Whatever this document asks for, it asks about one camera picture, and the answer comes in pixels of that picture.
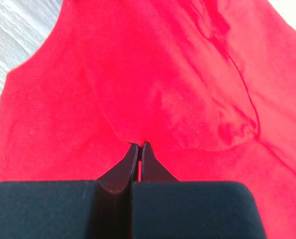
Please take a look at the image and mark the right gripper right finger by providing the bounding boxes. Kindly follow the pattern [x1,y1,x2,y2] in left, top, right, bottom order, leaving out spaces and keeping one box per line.
[141,142,178,182]

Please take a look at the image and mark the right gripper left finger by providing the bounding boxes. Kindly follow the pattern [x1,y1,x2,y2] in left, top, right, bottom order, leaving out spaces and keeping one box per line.
[97,144,139,193]

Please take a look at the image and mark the red t shirt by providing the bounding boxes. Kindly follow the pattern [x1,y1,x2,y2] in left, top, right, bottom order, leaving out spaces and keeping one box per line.
[0,0,296,239]

